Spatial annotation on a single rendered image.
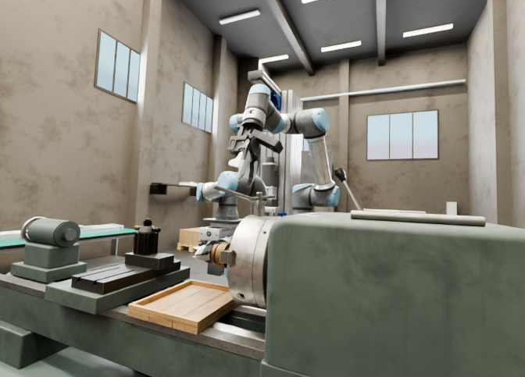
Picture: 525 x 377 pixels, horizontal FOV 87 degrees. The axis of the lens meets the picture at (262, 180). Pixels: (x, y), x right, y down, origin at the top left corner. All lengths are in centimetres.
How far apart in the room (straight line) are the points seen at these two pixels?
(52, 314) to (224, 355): 83
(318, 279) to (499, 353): 37
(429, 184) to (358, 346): 935
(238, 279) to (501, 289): 63
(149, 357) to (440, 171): 958
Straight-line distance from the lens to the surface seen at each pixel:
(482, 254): 74
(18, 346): 172
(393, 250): 72
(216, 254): 106
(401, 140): 1012
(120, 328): 125
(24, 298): 172
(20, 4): 593
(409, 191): 994
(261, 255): 86
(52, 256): 173
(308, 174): 860
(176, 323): 104
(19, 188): 536
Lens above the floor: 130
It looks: 4 degrees up
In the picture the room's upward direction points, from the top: 2 degrees clockwise
